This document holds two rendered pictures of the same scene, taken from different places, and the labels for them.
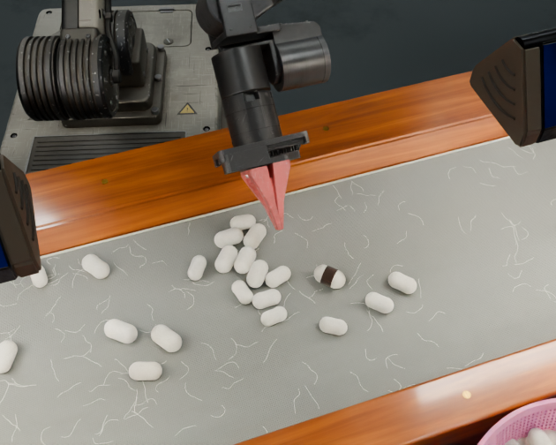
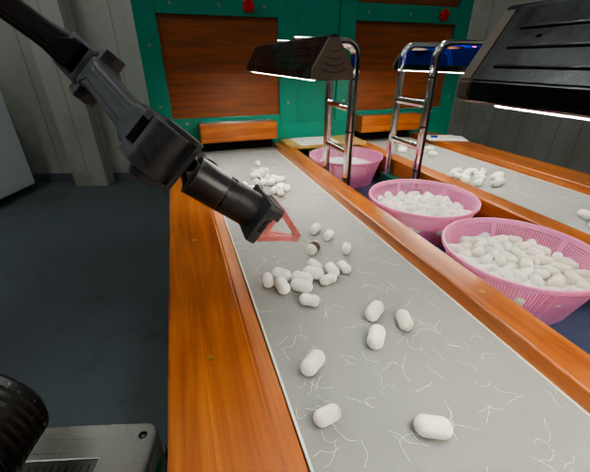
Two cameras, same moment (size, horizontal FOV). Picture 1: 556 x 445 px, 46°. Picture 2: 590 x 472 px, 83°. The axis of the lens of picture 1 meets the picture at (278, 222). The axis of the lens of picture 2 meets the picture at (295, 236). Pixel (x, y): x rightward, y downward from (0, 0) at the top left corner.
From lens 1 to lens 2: 0.74 m
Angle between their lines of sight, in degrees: 68
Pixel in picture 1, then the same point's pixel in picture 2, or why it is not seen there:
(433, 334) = (341, 227)
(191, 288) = (324, 306)
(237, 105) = (238, 186)
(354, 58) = not seen: outside the picture
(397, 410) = (391, 228)
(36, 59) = not seen: outside the picture
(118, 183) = (215, 346)
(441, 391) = (377, 218)
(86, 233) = (271, 377)
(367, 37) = not seen: outside the picture
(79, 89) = (9, 419)
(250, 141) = (261, 199)
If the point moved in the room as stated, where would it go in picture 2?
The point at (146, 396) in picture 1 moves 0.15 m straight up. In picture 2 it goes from (420, 323) to (441, 229)
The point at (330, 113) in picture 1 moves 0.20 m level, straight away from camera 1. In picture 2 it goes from (180, 238) to (84, 233)
